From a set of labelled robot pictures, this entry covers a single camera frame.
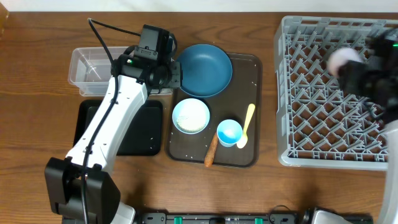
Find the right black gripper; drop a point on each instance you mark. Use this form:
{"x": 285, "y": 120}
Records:
{"x": 352, "y": 80}

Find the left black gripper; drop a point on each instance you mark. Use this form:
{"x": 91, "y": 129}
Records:
{"x": 176, "y": 79}

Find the pink cup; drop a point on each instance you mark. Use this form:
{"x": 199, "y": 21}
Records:
{"x": 340, "y": 58}

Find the dark blue plate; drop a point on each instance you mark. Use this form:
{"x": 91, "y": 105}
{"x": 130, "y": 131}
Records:
{"x": 207, "y": 70}

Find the blue cup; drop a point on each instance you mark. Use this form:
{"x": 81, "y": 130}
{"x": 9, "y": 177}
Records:
{"x": 229, "y": 132}

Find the yellow plastic spoon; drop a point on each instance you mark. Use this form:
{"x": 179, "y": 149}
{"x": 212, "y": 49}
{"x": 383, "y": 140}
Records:
{"x": 244, "y": 138}

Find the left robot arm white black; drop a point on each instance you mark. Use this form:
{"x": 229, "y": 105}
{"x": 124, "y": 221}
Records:
{"x": 80, "y": 185}

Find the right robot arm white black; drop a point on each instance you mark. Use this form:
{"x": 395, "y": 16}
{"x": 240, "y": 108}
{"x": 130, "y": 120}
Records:
{"x": 378, "y": 83}

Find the grey dishwasher rack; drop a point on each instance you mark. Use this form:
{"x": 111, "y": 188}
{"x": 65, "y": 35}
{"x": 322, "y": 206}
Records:
{"x": 317, "y": 124}

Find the clear plastic waste bin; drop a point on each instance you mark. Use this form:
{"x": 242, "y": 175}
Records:
{"x": 90, "y": 71}

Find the light blue bowl with rice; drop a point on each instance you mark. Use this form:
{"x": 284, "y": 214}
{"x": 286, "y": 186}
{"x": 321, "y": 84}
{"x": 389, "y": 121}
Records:
{"x": 191, "y": 116}

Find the black tray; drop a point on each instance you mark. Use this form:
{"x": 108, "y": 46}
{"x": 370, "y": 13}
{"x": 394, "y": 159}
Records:
{"x": 143, "y": 136}

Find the dark brown serving tray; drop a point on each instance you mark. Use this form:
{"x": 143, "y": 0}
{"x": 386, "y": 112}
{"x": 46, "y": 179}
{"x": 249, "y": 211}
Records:
{"x": 232, "y": 103}

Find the orange carrot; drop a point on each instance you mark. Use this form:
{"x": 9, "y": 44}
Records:
{"x": 210, "y": 155}

